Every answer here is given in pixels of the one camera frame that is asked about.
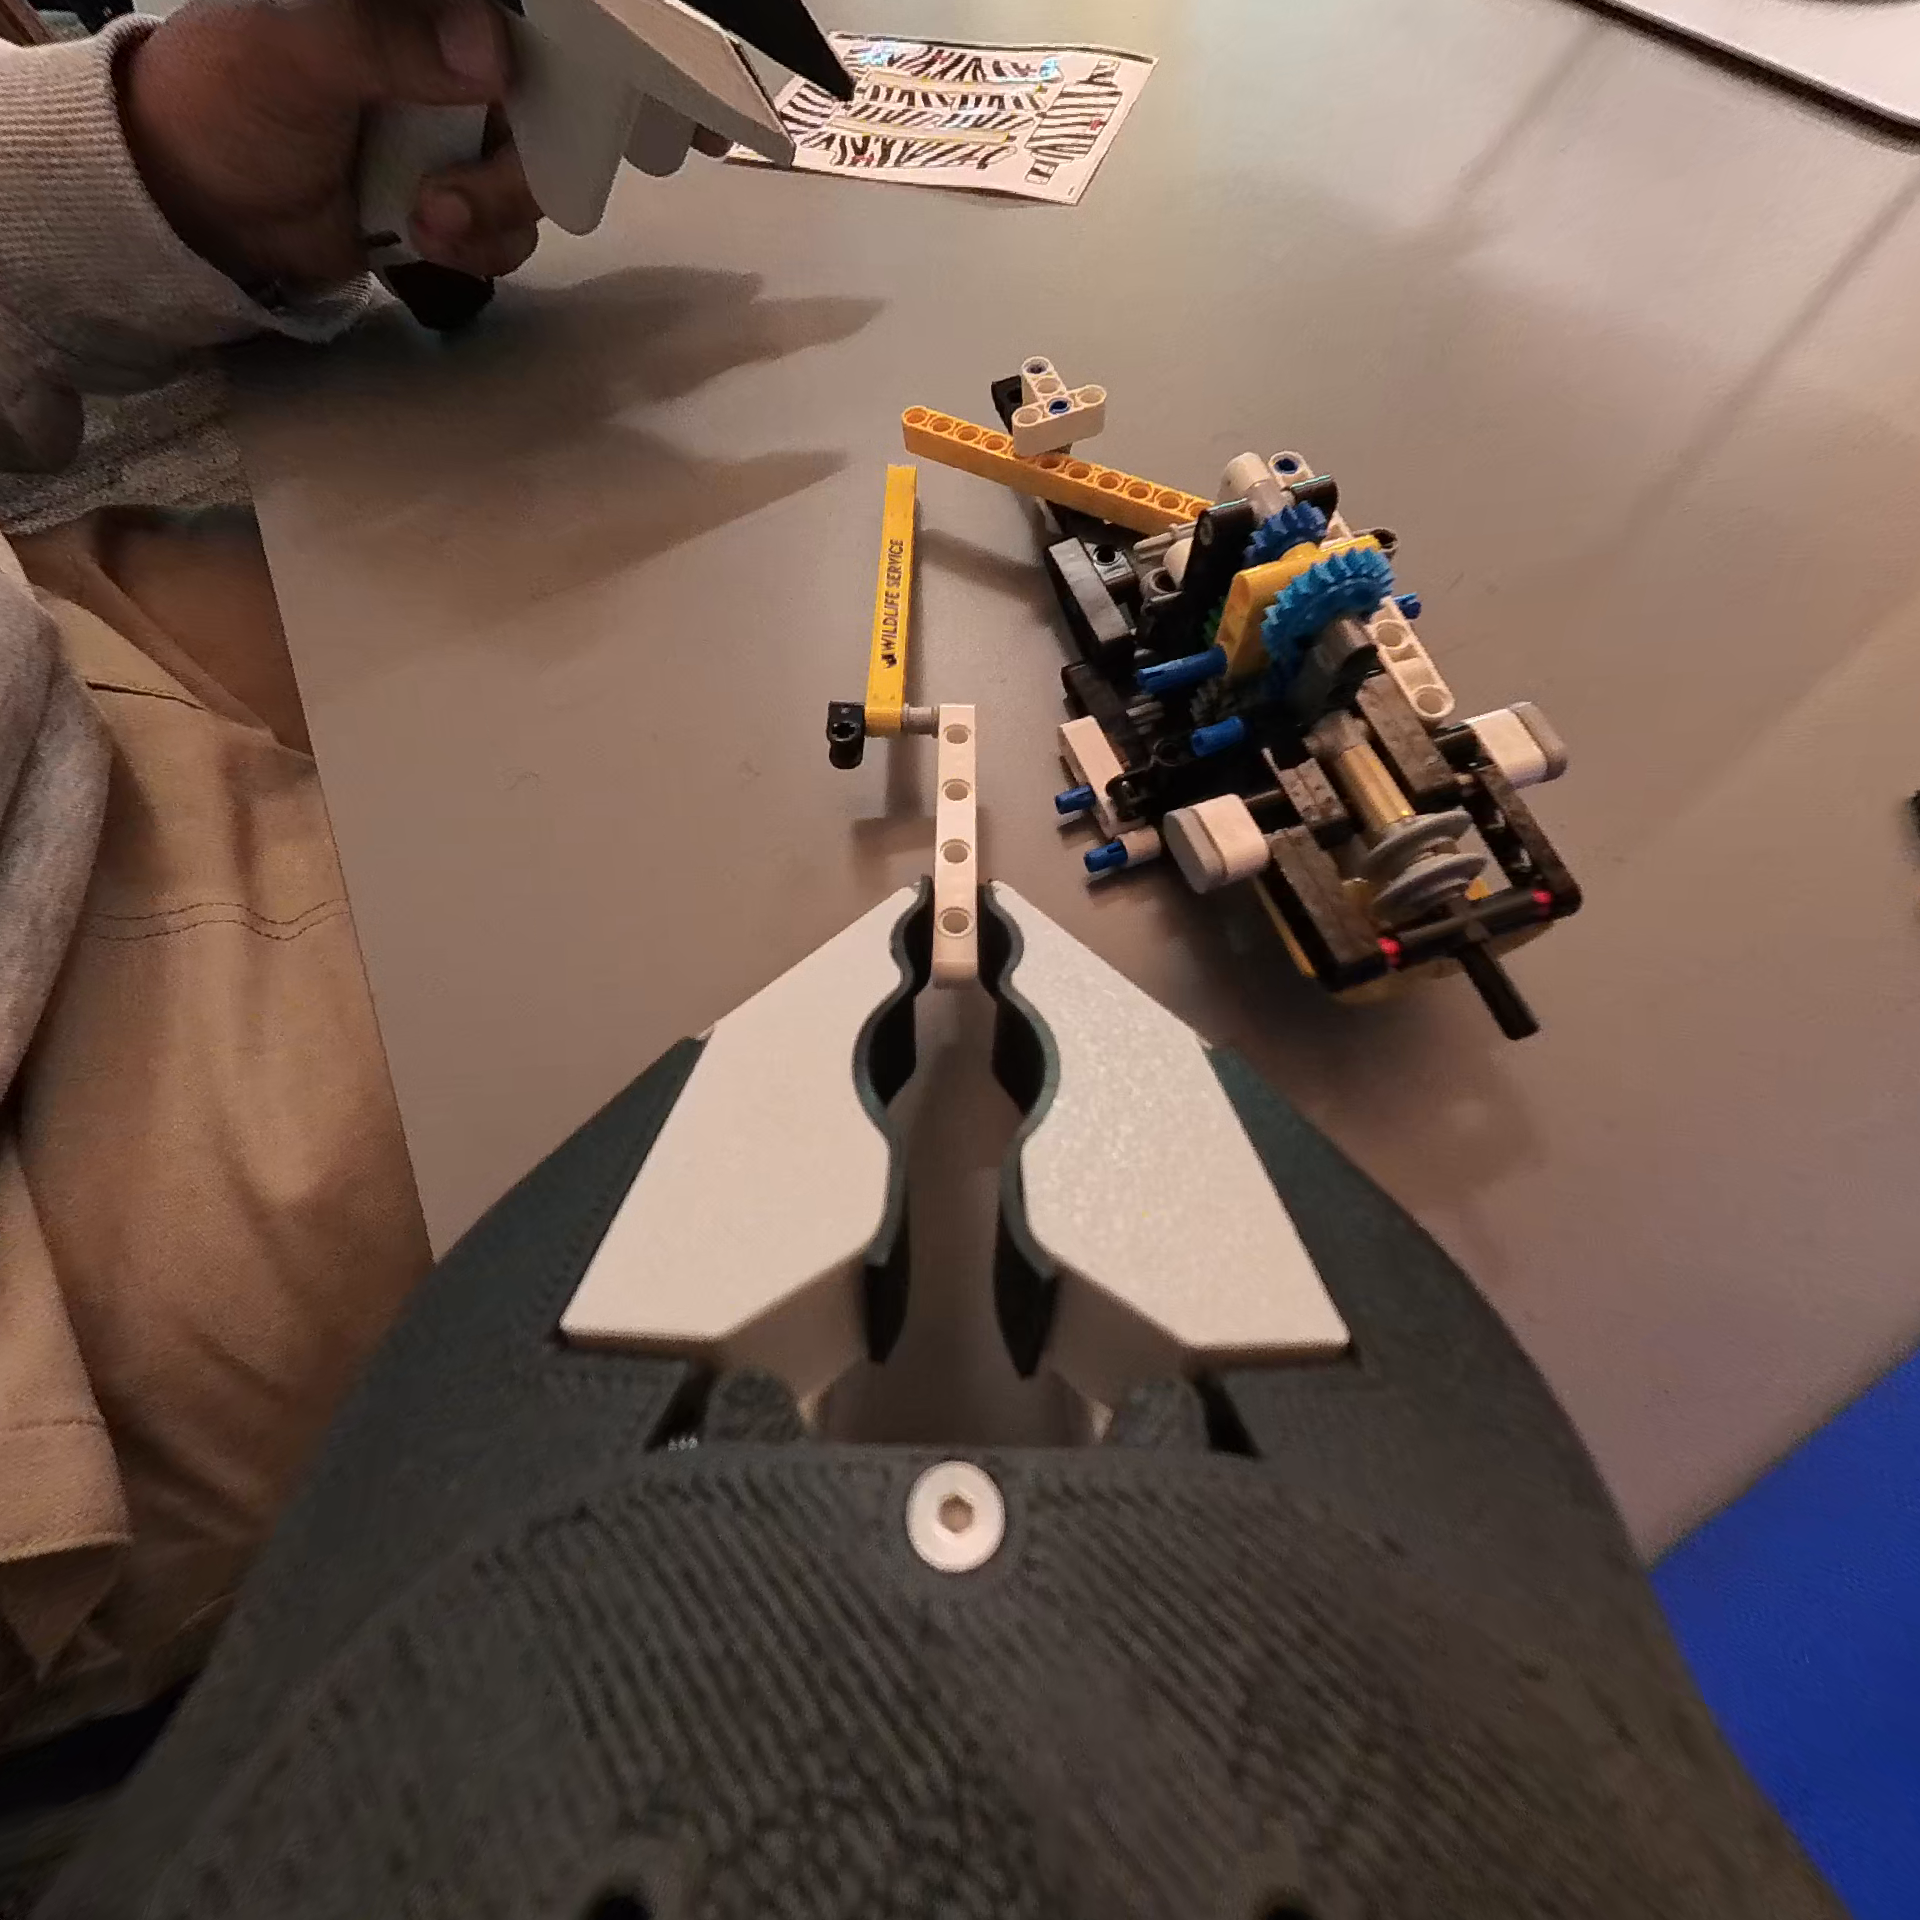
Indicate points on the person's grey sweater hem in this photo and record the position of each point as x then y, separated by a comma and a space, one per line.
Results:
44, 811

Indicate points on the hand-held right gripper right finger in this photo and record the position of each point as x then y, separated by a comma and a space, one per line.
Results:
1153, 1188

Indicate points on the lego vehicle chassis with gears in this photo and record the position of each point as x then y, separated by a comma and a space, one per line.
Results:
1337, 749

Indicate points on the white and yellow lego beam assembly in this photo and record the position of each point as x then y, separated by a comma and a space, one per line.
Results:
955, 811

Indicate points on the grey tray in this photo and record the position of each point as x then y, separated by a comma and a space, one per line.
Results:
1800, 53

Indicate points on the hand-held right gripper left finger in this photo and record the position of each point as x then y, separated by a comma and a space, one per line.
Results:
748, 1169

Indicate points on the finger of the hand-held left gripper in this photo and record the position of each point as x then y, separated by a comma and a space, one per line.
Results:
644, 77

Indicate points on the person's beige pants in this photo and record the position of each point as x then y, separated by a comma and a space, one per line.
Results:
195, 1142

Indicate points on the person's left forearm grey sleeve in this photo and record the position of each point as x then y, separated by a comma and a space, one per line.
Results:
90, 227

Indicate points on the person's left hand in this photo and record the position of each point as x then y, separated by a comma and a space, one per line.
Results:
268, 153

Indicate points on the blue mat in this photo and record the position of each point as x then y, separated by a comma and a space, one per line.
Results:
1816, 1652

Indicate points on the zebra striped sticker sheet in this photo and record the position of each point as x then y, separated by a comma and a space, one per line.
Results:
975, 119

